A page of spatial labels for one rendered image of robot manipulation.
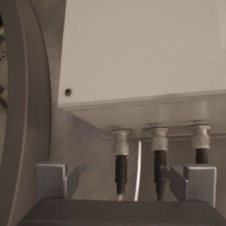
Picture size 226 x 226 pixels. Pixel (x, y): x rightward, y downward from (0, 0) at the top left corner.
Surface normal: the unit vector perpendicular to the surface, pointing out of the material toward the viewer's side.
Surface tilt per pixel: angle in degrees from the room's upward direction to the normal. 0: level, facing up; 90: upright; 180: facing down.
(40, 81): 33
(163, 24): 90
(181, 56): 90
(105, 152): 90
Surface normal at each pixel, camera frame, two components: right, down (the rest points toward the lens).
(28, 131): 0.94, -0.07
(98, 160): -0.34, -0.26
